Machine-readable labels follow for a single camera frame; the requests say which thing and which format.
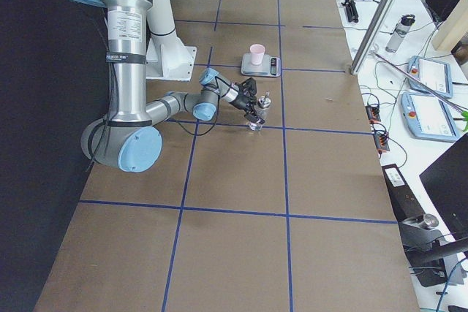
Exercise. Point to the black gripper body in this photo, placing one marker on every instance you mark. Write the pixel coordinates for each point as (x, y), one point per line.
(241, 102)

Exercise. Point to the aluminium frame post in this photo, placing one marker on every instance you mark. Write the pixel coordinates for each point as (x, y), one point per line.
(373, 30)

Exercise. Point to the black box with label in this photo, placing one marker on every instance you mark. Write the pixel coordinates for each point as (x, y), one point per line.
(404, 203)

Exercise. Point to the black monitor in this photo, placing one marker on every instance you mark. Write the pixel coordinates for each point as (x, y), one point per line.
(445, 182)

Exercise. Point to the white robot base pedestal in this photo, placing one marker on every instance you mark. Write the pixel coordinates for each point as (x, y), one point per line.
(167, 56)

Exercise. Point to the digital kitchen scale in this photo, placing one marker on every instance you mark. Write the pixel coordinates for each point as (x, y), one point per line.
(270, 66)

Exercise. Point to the pink paper cup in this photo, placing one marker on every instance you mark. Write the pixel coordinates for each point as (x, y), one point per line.
(257, 52)

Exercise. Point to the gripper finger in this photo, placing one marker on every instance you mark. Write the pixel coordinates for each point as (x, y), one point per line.
(253, 116)
(252, 99)

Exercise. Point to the clear water bottle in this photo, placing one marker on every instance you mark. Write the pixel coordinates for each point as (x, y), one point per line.
(399, 33)

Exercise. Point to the teach pendant with red button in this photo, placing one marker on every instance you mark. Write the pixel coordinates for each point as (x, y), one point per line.
(432, 73)

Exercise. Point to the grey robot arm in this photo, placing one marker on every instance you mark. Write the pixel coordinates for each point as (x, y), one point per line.
(142, 44)

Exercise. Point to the glass sauce bottle steel cap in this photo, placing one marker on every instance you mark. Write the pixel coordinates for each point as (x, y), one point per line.
(262, 107)

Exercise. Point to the black power strip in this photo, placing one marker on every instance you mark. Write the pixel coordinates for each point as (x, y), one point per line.
(379, 131)

